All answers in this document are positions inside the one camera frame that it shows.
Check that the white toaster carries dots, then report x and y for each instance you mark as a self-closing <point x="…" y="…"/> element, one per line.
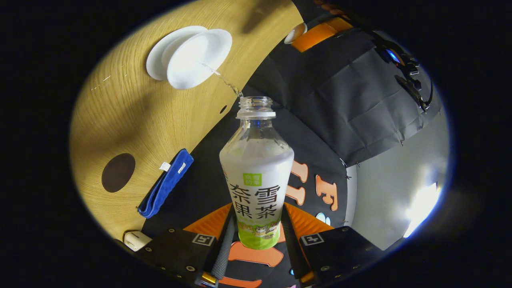
<point x="136" y="240"/>

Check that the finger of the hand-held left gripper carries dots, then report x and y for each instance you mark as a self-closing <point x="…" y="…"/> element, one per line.
<point x="316" y="36"/>

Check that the white teacup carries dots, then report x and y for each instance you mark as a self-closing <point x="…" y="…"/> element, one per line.
<point x="198" y="60"/>

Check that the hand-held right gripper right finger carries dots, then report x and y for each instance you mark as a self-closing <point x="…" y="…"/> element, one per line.
<point x="340" y="248"/>

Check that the dark round coaster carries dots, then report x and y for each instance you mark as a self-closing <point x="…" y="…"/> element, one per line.
<point x="118" y="172"/>

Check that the white saucer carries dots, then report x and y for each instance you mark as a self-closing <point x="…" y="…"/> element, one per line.
<point x="158" y="56"/>

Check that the clear water bottle white label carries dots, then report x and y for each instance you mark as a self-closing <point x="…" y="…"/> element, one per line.
<point x="256" y="176"/>

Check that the blue folded towel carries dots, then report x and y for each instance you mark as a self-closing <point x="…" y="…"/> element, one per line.
<point x="166" y="184"/>

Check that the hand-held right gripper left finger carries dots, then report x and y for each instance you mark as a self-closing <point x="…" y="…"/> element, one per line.
<point x="188" y="248"/>

